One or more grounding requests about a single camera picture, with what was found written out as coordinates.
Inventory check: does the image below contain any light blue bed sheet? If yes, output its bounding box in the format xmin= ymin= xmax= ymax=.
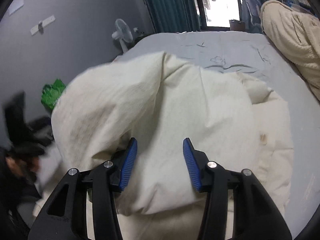
xmin=122 ymin=31 xmax=319 ymax=237

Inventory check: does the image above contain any blue desk chair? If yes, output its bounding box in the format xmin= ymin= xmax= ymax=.
xmin=245 ymin=0 xmax=263 ymax=34

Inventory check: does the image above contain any cream waffle blanket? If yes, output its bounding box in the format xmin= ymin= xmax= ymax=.
xmin=260 ymin=0 xmax=320 ymax=98

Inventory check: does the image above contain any dark waste bin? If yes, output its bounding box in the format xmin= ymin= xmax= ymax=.
xmin=229 ymin=20 xmax=246 ymax=32

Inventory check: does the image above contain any person's left hand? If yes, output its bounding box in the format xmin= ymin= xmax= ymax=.
xmin=5 ymin=157 xmax=40 ymax=177

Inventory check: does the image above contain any white standing fan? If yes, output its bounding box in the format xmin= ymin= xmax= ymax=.
xmin=112 ymin=18 xmax=133 ymax=54

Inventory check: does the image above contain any green plastic bag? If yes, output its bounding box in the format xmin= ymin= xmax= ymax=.
xmin=41 ymin=79 xmax=66 ymax=112

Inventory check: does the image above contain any cream hooded padded jacket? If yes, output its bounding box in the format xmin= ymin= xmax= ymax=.
xmin=32 ymin=51 xmax=295 ymax=240

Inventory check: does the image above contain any teal curtain left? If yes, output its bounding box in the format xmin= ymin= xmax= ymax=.
xmin=146 ymin=0 xmax=200 ymax=33

